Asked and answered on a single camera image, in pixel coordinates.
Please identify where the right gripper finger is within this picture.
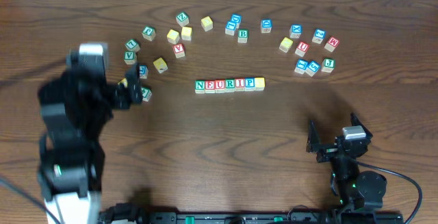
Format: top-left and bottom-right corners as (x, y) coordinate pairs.
(306, 120), (322, 153)
(350, 112), (373, 139)

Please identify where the green N block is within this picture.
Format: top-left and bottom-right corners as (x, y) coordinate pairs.
(194, 80), (205, 94)

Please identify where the red E block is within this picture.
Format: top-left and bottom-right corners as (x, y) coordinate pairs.
(205, 80), (216, 94)

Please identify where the yellow block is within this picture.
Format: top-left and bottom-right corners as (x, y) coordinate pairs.
(201, 16), (214, 32)
(279, 37), (294, 53)
(181, 26), (192, 41)
(153, 57), (168, 74)
(166, 29), (180, 45)
(255, 77), (266, 91)
(118, 78), (128, 88)

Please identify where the red u block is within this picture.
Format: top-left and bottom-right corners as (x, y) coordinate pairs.
(214, 79), (225, 93)
(295, 41), (309, 57)

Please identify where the blue P block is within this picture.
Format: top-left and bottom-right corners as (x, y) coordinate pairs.
(244, 77), (255, 92)

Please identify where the red I block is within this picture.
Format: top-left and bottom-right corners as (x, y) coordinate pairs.
(235, 78), (245, 92)

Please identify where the green R block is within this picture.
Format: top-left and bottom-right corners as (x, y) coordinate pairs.
(224, 79), (235, 92)

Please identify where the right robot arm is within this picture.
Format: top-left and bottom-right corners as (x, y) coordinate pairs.
(306, 113), (387, 223)

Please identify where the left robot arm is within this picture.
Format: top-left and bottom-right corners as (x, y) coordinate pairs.
(37, 51), (142, 223)

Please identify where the green 4 block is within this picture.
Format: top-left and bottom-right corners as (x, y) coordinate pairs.
(142, 87), (152, 102)

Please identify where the green V block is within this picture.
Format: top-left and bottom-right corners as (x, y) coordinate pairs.
(124, 51), (137, 65)

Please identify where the green L block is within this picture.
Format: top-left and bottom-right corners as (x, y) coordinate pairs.
(125, 39), (140, 53)

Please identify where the green J block left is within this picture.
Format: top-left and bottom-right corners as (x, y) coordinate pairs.
(142, 26), (156, 41)

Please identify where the green j block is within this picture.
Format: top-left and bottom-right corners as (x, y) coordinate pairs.
(321, 58), (335, 73)
(142, 26), (156, 41)

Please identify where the red A block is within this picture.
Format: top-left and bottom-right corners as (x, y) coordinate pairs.
(172, 44), (185, 58)

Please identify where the green J block right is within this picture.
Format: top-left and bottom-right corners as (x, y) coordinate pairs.
(321, 58), (335, 73)

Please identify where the blue S block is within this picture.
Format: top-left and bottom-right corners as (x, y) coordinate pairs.
(305, 60), (321, 77)

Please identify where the yellow block beside Z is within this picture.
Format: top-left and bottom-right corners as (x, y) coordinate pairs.
(181, 26), (192, 41)

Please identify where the green Z block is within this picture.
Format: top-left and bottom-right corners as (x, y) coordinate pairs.
(176, 12), (190, 27)

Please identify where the blue T block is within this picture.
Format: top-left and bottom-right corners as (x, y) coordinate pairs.
(294, 59), (309, 75)

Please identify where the red M block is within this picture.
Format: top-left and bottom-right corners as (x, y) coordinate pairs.
(324, 36), (339, 52)

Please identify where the blue Z block right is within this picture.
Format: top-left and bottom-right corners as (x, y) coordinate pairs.
(311, 29), (326, 45)

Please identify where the blue block beside B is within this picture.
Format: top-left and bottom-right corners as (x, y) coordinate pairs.
(225, 21), (237, 36)

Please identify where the blue X block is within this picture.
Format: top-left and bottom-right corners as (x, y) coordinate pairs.
(289, 24), (302, 38)

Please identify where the green B block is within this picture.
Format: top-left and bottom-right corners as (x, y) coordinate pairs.
(237, 29), (248, 43)

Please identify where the blue D block upper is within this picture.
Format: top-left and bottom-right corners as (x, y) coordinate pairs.
(230, 14), (242, 29)

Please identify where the blue d block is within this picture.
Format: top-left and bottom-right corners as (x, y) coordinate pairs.
(230, 14), (242, 29)
(261, 19), (272, 34)

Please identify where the blue D block right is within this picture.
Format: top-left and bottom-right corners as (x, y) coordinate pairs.
(261, 19), (272, 34)

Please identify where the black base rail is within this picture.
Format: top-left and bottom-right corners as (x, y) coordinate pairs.
(96, 203), (404, 224)

